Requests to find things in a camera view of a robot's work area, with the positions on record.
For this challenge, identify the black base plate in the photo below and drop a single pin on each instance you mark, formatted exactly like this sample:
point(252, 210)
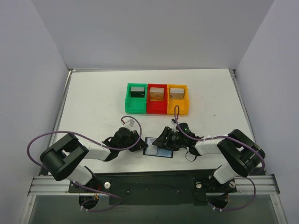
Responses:
point(155, 188)

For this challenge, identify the green plastic bin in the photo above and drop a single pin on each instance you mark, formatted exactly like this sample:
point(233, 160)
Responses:
point(135, 105)

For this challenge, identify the black leather card holder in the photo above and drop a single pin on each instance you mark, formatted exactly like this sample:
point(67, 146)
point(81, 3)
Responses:
point(155, 151)

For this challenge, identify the orange plastic bin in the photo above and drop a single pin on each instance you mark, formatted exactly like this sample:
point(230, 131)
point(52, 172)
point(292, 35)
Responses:
point(178, 95)

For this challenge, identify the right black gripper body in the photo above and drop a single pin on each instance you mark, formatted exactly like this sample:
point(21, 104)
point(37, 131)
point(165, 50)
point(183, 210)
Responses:
point(167, 136)

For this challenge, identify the red plastic bin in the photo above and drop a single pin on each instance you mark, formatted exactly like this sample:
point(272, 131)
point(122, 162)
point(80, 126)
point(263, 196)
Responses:
point(157, 107)

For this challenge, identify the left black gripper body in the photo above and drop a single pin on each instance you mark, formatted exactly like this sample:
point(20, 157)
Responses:
point(136, 142)

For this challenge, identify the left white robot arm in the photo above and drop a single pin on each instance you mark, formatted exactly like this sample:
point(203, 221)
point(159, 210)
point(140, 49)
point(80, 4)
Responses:
point(63, 158)

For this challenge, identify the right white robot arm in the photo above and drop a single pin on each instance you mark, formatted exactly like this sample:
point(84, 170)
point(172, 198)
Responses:
point(241, 153)

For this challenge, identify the aluminium frame rail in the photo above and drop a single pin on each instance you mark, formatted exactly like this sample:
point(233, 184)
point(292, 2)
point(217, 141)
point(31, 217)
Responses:
point(55, 128)

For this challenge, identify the black card stack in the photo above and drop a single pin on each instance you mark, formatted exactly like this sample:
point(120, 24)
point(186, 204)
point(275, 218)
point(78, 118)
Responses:
point(137, 92)

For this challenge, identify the brown card stack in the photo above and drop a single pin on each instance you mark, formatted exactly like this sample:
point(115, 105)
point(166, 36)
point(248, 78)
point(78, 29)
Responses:
point(156, 93)

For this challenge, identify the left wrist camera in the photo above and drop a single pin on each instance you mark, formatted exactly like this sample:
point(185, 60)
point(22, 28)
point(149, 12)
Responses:
point(129, 124)

